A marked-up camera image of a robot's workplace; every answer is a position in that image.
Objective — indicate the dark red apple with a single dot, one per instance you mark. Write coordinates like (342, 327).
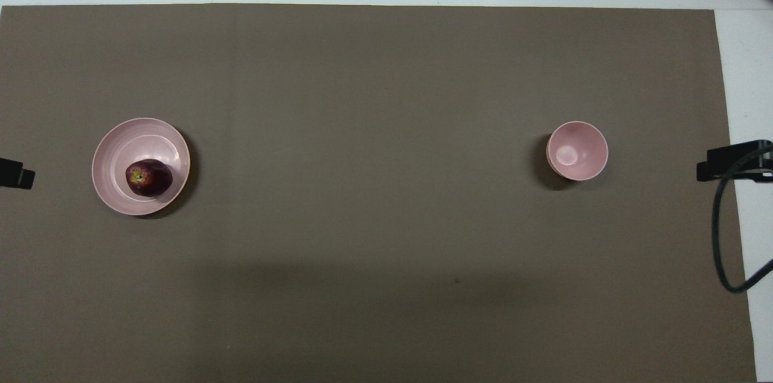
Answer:
(149, 179)

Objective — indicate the brown table mat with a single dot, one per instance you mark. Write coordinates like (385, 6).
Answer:
(374, 189)

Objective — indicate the pink plate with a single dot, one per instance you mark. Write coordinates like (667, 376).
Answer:
(142, 138)

